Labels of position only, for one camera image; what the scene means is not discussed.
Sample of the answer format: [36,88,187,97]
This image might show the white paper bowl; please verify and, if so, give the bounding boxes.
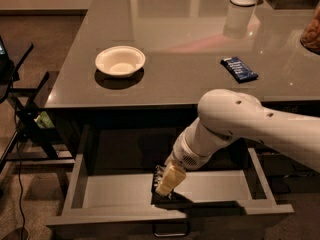
[95,46,146,78]

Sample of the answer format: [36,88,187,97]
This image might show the black cable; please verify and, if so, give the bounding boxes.
[12,93,28,240]

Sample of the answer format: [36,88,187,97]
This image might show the open grey top drawer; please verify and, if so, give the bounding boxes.
[45,118,295,227]

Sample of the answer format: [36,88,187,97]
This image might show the black folding stand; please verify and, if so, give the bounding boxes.
[0,37,74,169]

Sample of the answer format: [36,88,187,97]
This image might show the green packet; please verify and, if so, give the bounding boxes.
[34,111,54,129]

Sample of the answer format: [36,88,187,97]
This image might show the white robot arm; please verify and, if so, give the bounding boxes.
[155,89,320,196]

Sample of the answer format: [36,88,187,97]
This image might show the jar of nuts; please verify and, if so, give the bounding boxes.
[300,1,320,54]

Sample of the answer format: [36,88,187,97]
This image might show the metal drawer handle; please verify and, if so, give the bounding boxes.
[152,222,190,238]

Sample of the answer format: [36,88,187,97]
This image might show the black rxbar chocolate bar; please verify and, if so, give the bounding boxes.
[153,165,175,196]

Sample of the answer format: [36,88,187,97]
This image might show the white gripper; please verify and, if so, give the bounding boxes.
[154,131,210,196]

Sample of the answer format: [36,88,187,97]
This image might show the blue rxbar snack bar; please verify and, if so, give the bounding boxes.
[220,57,258,83]

